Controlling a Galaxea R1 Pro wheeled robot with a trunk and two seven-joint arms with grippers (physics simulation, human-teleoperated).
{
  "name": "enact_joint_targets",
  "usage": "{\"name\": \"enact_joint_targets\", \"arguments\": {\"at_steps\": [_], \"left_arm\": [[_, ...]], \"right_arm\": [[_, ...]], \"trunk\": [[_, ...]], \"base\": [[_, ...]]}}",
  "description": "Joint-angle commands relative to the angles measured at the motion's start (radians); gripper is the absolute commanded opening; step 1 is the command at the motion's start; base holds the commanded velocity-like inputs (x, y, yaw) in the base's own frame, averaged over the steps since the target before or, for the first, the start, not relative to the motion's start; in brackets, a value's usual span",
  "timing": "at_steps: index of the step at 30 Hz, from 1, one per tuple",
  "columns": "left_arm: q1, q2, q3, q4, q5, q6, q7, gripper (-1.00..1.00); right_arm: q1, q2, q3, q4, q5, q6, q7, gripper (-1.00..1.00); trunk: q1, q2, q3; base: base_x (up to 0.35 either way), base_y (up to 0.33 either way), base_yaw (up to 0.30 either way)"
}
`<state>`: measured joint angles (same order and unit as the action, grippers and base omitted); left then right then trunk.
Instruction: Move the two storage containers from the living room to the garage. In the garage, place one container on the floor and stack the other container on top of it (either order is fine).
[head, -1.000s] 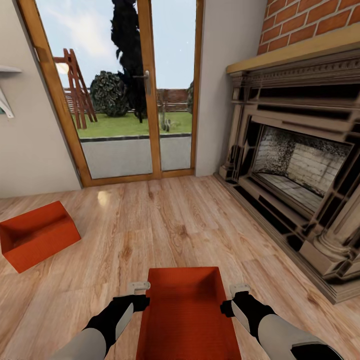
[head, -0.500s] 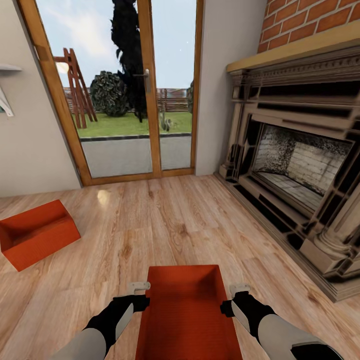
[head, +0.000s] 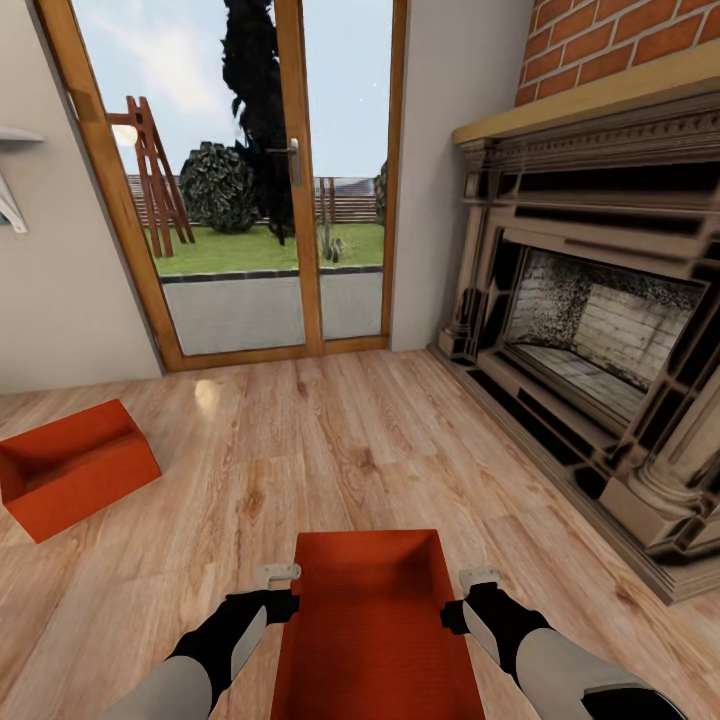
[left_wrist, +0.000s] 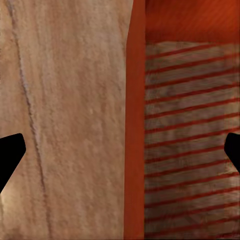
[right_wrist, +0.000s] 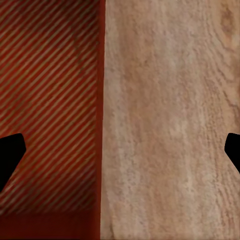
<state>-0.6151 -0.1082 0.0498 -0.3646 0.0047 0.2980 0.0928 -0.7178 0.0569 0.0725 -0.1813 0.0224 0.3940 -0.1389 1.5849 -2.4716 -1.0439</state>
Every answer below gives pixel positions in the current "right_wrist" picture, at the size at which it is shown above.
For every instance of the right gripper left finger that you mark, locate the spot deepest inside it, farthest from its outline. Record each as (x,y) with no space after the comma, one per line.
(13,148)

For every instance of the storage box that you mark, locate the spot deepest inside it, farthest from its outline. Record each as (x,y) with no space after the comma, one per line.
(72,224)

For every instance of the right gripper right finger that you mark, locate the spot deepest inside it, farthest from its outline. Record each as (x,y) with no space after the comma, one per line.
(232,149)

